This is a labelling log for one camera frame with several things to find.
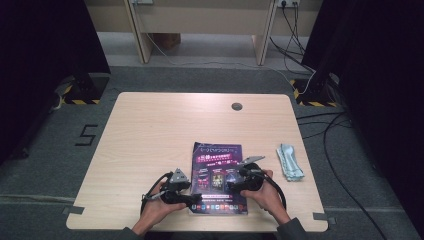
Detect light blue cloth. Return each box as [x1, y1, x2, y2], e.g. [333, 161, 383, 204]
[275, 143, 306, 183]

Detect black tape numeral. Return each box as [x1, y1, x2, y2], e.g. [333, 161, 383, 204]
[74, 123, 100, 147]

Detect person's left hand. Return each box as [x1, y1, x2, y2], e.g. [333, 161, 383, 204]
[131, 179, 188, 236]

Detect long black floor cable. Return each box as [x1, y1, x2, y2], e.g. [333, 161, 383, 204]
[295, 111, 389, 240]

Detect black curtain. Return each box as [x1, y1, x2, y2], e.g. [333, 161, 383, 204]
[0, 0, 112, 166]
[300, 0, 424, 234]

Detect black stand base striped tape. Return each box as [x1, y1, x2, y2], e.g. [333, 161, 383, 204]
[61, 72, 111, 106]
[289, 73, 340, 108]

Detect white floor cable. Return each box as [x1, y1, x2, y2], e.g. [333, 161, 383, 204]
[143, 31, 317, 95]

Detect person's right hand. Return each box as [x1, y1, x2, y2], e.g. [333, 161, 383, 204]
[239, 169, 292, 226]

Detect illustrated magazine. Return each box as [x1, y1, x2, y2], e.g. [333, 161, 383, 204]
[188, 141, 250, 216]

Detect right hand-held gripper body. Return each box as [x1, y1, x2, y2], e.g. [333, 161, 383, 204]
[233, 154, 268, 193]

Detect white wall socket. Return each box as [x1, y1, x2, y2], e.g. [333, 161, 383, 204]
[276, 0, 302, 9]

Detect brown cardboard box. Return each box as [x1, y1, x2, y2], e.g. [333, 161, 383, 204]
[151, 32, 182, 52]

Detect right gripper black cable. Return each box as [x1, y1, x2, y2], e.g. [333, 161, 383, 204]
[261, 173, 288, 212]

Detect black socket cables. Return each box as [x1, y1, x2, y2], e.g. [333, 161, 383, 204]
[268, 0, 316, 75]

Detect grey tape piece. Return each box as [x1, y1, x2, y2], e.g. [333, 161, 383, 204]
[312, 211, 338, 226]
[61, 205, 86, 216]

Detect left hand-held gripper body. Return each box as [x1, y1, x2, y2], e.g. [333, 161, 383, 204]
[159, 167, 192, 206]

